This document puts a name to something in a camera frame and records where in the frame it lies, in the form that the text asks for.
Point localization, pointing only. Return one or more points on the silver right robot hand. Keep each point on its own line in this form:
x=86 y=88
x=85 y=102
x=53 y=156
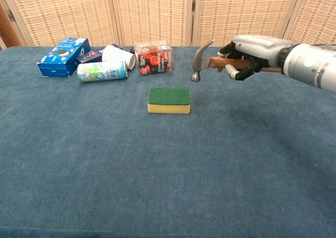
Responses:
x=262 y=46

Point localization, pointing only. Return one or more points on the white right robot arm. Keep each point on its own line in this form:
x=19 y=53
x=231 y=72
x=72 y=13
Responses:
x=315 y=65

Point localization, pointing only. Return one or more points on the green and yellow sponge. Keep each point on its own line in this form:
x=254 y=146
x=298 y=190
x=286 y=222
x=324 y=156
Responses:
x=168 y=96

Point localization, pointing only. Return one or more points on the clear box red items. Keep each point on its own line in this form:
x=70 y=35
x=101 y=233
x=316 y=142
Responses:
x=155 y=59

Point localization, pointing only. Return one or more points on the woven rattan folding screen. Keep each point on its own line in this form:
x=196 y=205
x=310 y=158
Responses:
x=157 y=12

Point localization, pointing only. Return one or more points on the white paper cup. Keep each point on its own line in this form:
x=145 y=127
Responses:
x=115 y=55

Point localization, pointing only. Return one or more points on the light green beverage can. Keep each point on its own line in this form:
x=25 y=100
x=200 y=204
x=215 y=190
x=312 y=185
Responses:
x=105 y=71

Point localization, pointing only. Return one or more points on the slim dark blue box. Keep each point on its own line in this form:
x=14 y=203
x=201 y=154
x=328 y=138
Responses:
x=90 y=55

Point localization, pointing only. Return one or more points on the blue table cloth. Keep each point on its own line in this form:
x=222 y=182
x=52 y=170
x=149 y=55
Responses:
x=131 y=170

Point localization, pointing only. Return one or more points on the blue Oreo cookie box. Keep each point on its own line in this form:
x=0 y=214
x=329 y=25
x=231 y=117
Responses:
x=60 y=57

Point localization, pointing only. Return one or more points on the brown wooden door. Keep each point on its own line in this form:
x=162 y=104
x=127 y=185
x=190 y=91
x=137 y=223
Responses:
x=8 y=31

